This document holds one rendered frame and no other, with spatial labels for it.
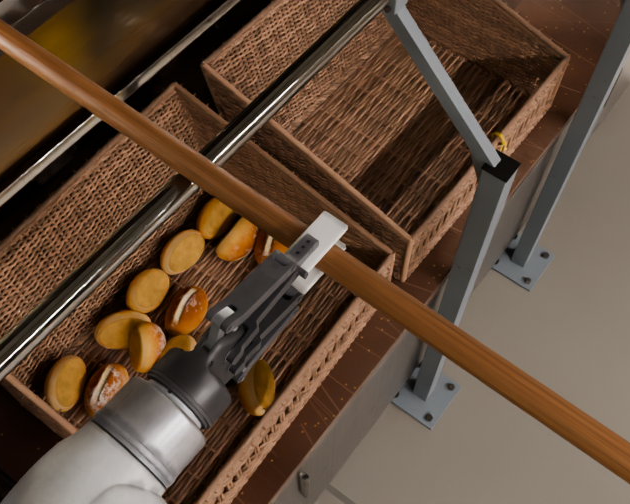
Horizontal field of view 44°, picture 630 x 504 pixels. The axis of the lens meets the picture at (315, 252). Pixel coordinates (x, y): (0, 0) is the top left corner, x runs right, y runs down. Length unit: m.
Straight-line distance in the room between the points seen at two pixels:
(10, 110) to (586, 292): 1.56
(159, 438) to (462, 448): 1.37
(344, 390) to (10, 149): 0.67
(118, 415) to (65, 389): 0.69
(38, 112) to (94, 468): 0.67
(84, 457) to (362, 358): 0.80
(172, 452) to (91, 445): 0.07
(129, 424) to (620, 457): 0.42
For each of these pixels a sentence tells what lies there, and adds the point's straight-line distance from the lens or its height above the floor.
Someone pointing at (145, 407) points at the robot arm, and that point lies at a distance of 0.68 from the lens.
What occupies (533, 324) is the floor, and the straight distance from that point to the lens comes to 2.14.
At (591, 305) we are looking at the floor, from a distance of 2.21.
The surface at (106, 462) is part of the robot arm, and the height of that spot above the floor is 1.24.
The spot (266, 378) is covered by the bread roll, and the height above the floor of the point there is 0.63.
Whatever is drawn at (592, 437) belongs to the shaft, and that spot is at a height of 1.21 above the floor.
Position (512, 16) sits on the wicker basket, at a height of 0.76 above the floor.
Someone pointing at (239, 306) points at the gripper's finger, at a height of 1.25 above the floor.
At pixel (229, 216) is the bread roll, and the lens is 1.49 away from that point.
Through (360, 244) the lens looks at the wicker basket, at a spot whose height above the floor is 0.70.
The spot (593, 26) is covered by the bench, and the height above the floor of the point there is 0.58.
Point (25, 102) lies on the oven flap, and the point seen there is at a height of 1.01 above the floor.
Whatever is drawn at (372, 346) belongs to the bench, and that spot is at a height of 0.58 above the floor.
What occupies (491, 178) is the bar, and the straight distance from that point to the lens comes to 1.17.
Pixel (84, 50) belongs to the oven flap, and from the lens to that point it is 1.24.
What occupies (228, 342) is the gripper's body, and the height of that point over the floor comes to 1.23.
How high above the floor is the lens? 1.87
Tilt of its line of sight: 60 degrees down
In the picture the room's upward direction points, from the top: straight up
